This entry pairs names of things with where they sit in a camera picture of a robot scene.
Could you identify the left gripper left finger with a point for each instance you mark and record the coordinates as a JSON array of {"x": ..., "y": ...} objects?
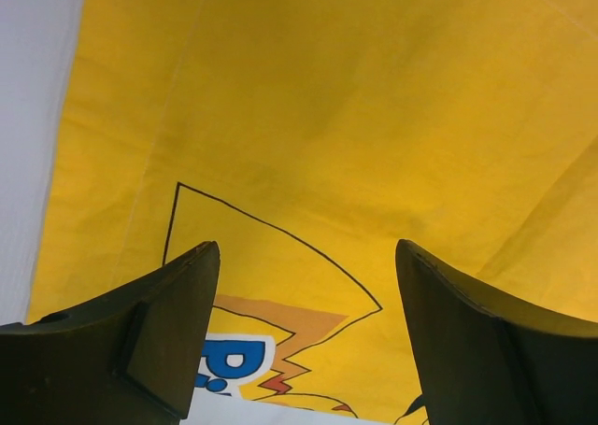
[{"x": 128, "y": 356}]

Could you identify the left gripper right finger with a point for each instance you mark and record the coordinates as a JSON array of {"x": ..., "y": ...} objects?
[{"x": 485, "y": 356}]

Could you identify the yellow printed cloth placemat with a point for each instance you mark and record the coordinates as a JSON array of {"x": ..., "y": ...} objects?
[{"x": 306, "y": 138}]

